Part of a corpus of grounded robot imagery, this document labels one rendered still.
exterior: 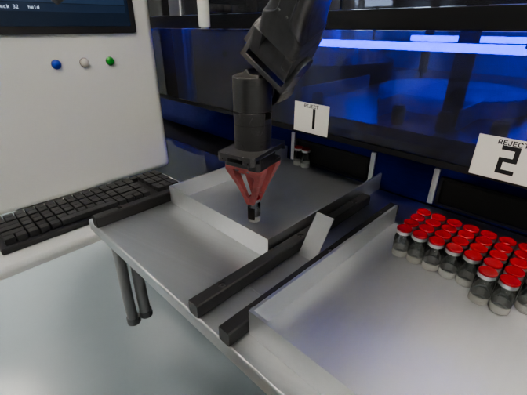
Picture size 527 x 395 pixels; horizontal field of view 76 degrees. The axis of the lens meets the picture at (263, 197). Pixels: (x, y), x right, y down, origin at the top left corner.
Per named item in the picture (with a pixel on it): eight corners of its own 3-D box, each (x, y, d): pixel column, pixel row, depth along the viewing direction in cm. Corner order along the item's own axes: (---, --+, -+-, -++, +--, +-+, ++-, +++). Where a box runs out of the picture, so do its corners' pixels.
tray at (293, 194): (285, 158, 88) (286, 145, 86) (379, 188, 72) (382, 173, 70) (171, 201, 66) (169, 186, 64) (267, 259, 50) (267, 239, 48)
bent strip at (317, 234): (314, 244, 53) (318, 211, 51) (331, 251, 52) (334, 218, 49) (249, 288, 44) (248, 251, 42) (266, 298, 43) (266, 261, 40)
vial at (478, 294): (470, 291, 44) (481, 262, 42) (489, 299, 42) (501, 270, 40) (464, 299, 42) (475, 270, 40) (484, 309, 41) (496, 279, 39)
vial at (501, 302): (490, 299, 42) (502, 270, 40) (510, 309, 41) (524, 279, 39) (485, 309, 41) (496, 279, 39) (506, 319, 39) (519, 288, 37)
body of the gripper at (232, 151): (285, 151, 56) (287, 106, 53) (253, 172, 48) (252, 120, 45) (252, 145, 59) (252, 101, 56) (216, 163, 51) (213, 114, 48)
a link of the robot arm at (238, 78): (223, 69, 47) (260, 71, 44) (248, 64, 52) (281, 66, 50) (226, 119, 50) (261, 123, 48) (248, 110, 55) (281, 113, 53)
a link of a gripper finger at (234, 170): (281, 197, 59) (283, 146, 55) (260, 215, 53) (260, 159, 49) (248, 189, 62) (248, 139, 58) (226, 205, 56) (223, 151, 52)
